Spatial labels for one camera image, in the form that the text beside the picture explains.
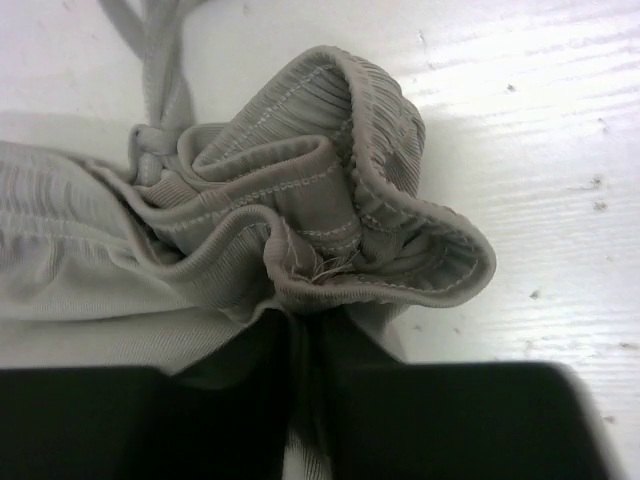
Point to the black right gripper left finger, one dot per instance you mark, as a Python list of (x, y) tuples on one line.
[(225, 417)]

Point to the grey trousers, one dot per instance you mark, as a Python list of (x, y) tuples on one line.
[(305, 201)]

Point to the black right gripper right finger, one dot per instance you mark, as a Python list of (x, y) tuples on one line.
[(382, 418)]

